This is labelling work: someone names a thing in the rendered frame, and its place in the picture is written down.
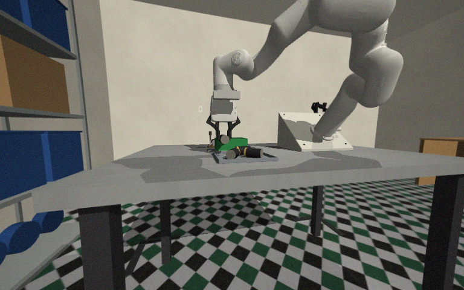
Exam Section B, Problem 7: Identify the tan flat circuit board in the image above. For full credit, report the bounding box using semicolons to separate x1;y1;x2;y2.
208;131;214;148

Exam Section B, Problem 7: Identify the green open box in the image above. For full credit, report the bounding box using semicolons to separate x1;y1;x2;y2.
214;137;248;151

